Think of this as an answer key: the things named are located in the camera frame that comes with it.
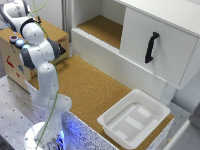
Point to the white plastic box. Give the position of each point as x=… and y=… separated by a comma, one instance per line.
x=133, y=121

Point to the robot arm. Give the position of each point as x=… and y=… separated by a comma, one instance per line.
x=46, y=83

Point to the blue button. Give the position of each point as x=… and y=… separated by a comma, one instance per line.
x=20, y=42

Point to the red button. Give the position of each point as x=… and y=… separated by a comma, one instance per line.
x=13, y=38

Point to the white cabinet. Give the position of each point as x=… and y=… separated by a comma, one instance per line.
x=100, y=63

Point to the white sliding door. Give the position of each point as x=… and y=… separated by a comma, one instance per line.
x=166, y=50

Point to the green button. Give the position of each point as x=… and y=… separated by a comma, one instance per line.
x=25, y=46

